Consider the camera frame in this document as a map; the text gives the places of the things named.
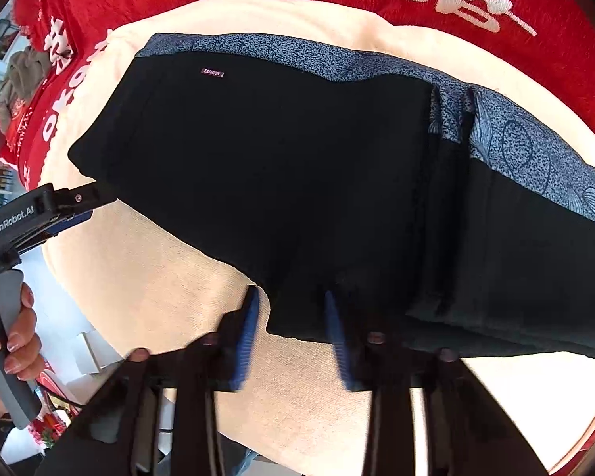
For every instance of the person's left hand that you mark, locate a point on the person's left hand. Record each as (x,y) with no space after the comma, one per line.
(25,347)

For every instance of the red patterned bag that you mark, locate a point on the red patterned bag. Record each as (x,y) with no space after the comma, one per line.
(49,426)

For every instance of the person's leg in jeans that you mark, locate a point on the person's leg in jeans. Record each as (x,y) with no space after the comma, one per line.
(243,463)

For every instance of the cream fleece blanket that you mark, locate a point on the cream fleece blanket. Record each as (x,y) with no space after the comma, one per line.
(178,282)

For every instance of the black pants with blue trim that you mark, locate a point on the black pants with blue trim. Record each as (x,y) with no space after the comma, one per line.
(277,158)

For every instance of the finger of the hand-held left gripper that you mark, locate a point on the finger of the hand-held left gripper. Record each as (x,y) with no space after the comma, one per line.
(82,197)
(72,220)

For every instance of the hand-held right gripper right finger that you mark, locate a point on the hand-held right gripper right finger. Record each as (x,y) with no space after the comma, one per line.
(339,347)

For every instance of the grey crumpled cloth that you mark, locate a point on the grey crumpled cloth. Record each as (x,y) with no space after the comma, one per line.
(22,79)

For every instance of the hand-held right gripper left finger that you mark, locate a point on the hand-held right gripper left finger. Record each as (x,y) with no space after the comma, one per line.
(245,337)

